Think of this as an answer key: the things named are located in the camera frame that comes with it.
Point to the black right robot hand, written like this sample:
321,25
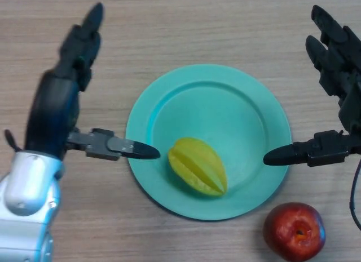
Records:
349,73

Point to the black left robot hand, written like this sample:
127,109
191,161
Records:
52,112

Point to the yellow starfruit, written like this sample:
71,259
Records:
197,167

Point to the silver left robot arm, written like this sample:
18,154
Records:
28,205

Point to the green round plate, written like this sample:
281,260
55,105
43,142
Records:
225,104

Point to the red apple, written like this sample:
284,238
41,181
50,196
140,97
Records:
293,232

